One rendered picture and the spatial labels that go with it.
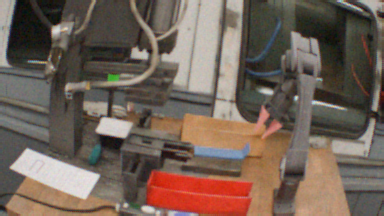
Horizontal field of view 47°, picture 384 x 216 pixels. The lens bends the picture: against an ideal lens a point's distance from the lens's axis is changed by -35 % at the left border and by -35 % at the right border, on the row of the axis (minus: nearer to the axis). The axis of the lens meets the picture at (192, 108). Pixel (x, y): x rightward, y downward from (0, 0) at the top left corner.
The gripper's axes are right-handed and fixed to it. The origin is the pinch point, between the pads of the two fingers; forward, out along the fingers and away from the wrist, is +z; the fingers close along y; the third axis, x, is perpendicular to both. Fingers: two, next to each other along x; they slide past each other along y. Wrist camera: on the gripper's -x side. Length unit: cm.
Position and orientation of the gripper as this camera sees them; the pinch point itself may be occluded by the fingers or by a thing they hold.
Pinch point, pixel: (259, 133)
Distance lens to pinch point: 182.4
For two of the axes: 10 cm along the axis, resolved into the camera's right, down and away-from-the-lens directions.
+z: -6.0, 7.7, 2.2
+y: -8.0, -5.9, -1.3
